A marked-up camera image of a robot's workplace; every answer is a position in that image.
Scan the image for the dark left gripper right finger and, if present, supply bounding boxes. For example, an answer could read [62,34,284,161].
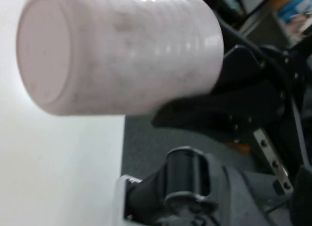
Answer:
[292,162,312,226]

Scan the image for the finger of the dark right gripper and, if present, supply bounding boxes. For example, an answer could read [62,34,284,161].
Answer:
[151,79,285,145]
[215,45,307,90]

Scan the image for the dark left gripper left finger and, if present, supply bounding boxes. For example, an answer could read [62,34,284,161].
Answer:
[229,171,294,226]

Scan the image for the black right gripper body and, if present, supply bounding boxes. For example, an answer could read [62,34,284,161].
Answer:
[253,94,305,195]

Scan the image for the pink plastic cup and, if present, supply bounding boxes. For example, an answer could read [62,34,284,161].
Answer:
[16,0,225,117]

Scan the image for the grey metal shelf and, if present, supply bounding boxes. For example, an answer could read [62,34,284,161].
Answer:
[240,6,293,48]

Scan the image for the blue box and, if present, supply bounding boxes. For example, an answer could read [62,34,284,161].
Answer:
[277,0,312,21]

